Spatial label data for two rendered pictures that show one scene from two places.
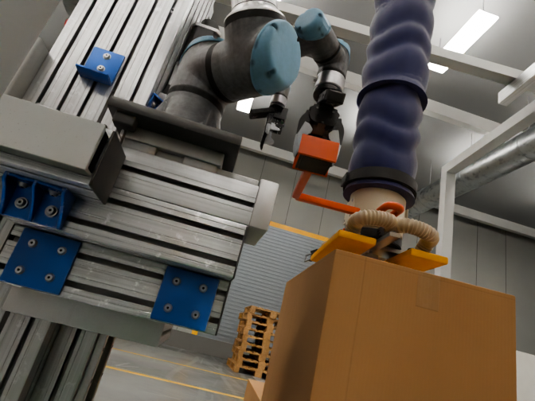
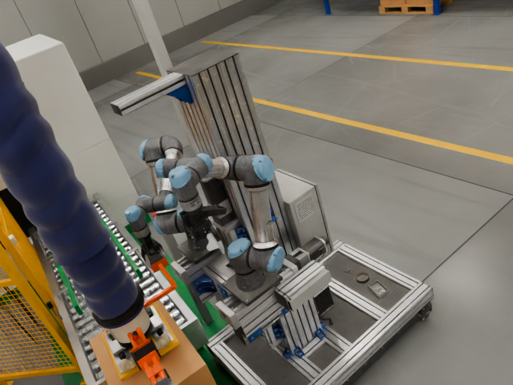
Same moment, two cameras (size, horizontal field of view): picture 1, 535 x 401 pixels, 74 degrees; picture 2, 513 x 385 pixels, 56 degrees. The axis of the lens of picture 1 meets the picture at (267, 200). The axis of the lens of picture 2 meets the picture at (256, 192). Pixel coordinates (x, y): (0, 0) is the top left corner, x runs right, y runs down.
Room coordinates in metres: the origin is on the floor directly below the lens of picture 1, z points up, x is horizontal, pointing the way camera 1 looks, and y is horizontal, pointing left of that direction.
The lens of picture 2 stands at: (2.87, -0.25, 2.58)
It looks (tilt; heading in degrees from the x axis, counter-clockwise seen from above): 31 degrees down; 159
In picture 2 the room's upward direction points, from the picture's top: 18 degrees counter-clockwise
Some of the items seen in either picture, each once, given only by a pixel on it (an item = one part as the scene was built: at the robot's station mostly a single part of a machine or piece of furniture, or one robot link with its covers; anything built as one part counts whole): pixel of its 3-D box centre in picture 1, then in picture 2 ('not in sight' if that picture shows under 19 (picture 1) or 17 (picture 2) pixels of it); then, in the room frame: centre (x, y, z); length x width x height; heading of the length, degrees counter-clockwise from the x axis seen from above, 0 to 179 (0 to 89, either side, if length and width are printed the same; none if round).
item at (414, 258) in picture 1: (400, 262); (119, 348); (1.03, -0.43, 1.04); 0.34 x 0.10 x 0.05; 1
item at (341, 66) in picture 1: (333, 63); (135, 218); (0.75, -0.08, 1.45); 0.09 x 0.08 x 0.11; 141
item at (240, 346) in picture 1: (260, 341); not in sight; (8.47, -0.62, 0.65); 1.29 x 1.10 x 1.30; 7
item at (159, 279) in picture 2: not in sight; (137, 250); (-0.52, -0.08, 0.50); 2.31 x 0.05 x 0.19; 2
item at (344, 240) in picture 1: (339, 246); (156, 325); (1.03, -0.24, 1.04); 0.34 x 0.10 x 0.05; 1
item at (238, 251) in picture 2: not in sight; (242, 254); (1.12, 0.25, 1.20); 0.13 x 0.12 x 0.14; 33
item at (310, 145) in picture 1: (314, 156); (156, 261); (0.73, -0.08, 1.15); 0.09 x 0.08 x 0.05; 91
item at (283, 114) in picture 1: (275, 118); (196, 221); (1.39, 0.06, 1.66); 0.09 x 0.08 x 0.12; 97
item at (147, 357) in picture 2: not in sight; (146, 354); (1.28, -0.34, 1.14); 0.10 x 0.08 x 0.06; 91
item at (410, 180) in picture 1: (378, 188); (118, 303); (1.03, -0.34, 1.26); 0.23 x 0.23 x 0.04
